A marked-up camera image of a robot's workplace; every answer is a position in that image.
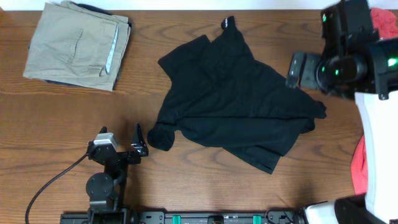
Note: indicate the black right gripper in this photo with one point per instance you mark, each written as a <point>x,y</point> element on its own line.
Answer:
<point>308,65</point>

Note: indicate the red printed t-shirt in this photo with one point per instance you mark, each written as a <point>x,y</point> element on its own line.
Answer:
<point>386,23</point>

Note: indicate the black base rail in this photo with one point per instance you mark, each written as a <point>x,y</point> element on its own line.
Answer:
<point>158,217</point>

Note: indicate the folded khaki pants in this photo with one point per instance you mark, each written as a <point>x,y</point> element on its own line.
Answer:
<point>71,46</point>

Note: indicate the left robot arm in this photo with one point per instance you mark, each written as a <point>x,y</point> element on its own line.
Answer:
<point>106,189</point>

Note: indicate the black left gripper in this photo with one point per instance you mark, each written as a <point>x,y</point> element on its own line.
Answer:
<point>139,147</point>

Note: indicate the black polo shirt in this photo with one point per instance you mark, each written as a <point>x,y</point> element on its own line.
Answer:
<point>221,96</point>

